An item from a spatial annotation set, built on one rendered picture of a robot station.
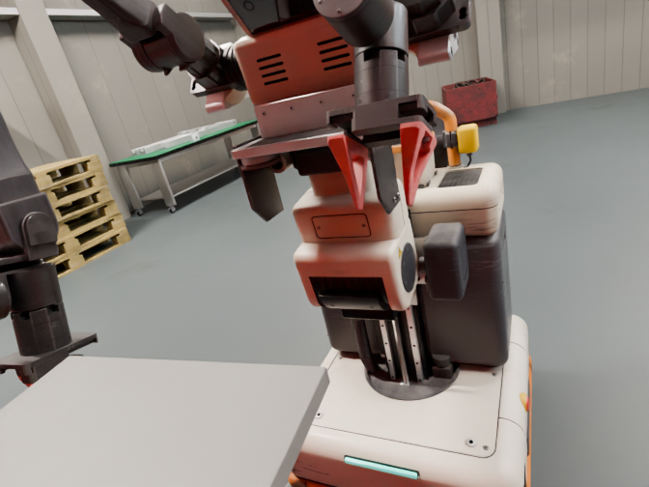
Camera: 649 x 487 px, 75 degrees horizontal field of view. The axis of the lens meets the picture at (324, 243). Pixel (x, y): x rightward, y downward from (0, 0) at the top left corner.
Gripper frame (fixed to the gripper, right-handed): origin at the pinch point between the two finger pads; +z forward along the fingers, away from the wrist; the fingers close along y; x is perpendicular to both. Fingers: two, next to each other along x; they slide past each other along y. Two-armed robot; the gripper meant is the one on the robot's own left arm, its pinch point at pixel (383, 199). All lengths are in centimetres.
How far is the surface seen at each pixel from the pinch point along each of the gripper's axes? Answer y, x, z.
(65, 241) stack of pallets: -364, 186, -14
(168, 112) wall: -477, 405, -217
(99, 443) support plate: -3.4, -29.1, 14.4
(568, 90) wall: 53, 647, -232
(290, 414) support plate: 4.8, -26.0, 12.8
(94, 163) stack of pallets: -365, 214, -89
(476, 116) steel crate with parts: -59, 545, -183
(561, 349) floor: 20, 140, 40
